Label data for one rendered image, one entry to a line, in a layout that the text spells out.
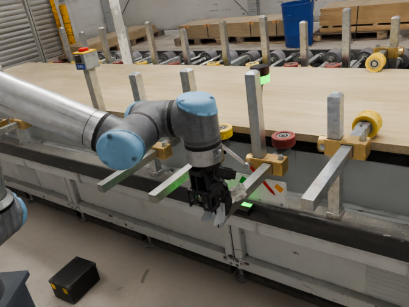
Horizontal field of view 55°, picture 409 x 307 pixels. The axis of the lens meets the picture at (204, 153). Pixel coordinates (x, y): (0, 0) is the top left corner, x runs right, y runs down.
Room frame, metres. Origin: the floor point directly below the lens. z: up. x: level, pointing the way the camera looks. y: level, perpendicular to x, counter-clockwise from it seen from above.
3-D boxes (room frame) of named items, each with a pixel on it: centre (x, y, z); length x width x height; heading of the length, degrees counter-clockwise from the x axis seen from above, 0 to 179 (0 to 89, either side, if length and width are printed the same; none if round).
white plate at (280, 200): (1.16, -0.14, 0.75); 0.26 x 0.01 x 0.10; 51
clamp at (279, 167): (1.14, -0.20, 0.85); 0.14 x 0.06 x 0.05; 51
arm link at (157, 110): (0.90, 0.11, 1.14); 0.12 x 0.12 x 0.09; 69
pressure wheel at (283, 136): (1.21, -0.27, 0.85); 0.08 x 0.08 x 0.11
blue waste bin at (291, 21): (6.80, -1.92, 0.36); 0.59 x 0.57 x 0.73; 144
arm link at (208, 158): (0.87, 0.00, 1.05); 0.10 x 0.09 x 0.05; 51
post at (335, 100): (1.00, -0.37, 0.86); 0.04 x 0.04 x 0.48; 51
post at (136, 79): (1.47, 0.21, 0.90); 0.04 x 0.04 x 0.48; 51
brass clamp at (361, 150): (0.99, -0.39, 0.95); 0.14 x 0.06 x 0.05; 51
